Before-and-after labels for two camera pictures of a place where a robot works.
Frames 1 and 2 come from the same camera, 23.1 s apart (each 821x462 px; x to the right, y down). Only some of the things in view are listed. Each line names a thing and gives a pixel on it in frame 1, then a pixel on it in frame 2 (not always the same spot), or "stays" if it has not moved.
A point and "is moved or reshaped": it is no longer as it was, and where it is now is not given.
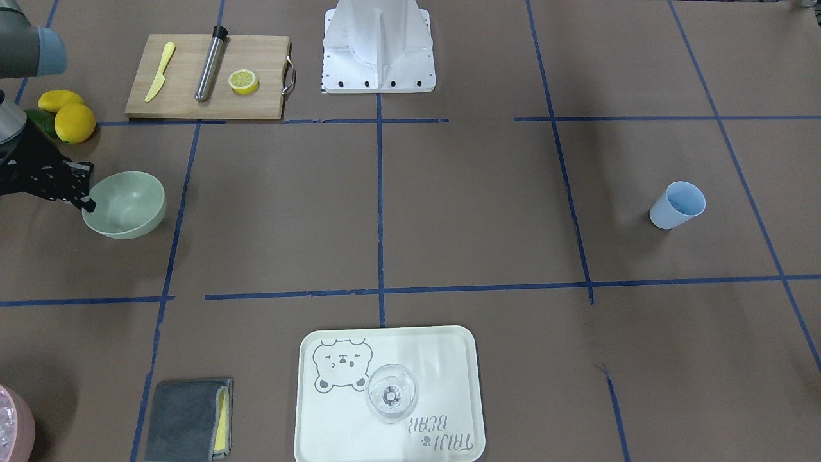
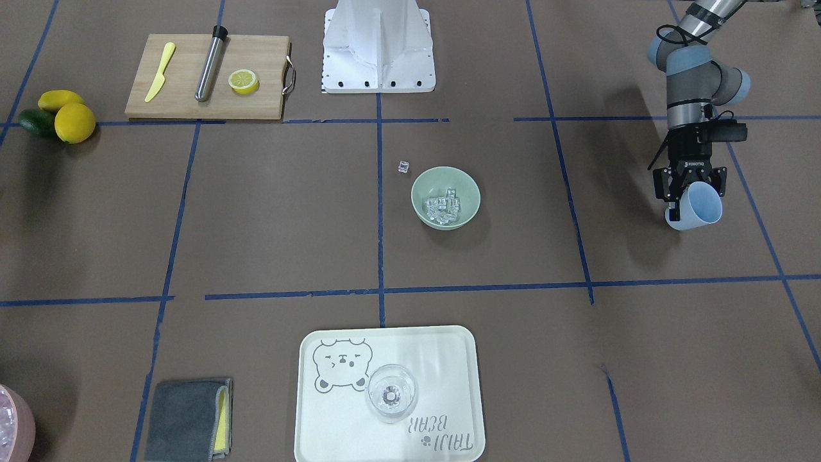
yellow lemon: (74, 122) stays
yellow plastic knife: (160, 79) stays
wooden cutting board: (269, 57) stays
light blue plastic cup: (680, 202) is moved or reshaped
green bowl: (127, 205) → (445, 197)
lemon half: (244, 81) stays
